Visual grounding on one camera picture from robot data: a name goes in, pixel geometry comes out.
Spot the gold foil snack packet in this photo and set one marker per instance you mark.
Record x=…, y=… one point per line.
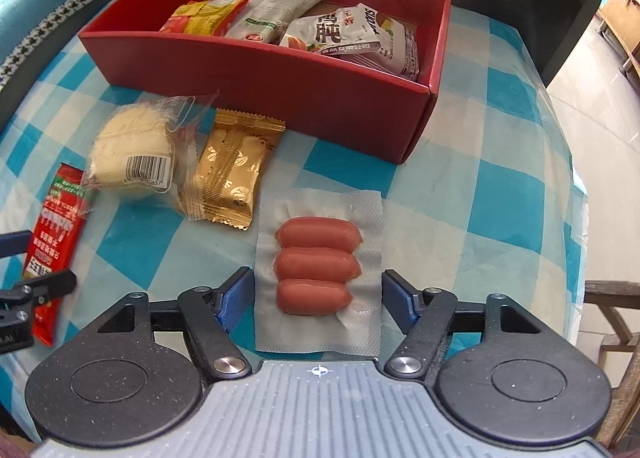
x=222, y=187

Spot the white green snack packet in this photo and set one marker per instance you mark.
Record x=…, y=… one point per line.
x=264, y=21

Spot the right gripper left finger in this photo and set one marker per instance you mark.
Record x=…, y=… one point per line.
x=209, y=318

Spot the round white cake packet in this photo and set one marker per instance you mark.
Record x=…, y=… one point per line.
x=148, y=148

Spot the vacuum packed sausages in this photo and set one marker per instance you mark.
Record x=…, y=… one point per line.
x=318, y=272

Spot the red cardboard box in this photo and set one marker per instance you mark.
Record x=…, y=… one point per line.
x=344, y=103

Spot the wooden tv shelf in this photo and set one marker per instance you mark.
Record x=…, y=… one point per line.
x=621, y=17

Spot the red long snack packet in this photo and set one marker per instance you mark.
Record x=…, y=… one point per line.
x=60, y=222

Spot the white chicken snack packet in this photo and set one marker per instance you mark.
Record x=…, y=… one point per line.
x=358, y=34

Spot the yellow red snack packet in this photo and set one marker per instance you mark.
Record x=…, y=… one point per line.
x=204, y=18

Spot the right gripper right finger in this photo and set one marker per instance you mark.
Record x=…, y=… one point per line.
x=424, y=317

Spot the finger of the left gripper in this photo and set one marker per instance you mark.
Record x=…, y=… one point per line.
x=45, y=288
x=15, y=243

